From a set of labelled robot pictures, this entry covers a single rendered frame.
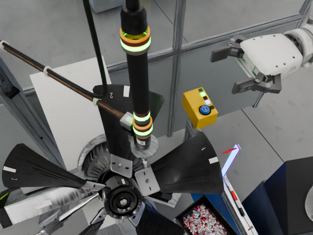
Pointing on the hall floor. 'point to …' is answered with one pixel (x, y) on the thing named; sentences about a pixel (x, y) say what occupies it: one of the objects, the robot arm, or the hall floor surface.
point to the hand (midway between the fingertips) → (226, 71)
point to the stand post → (125, 227)
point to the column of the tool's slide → (30, 120)
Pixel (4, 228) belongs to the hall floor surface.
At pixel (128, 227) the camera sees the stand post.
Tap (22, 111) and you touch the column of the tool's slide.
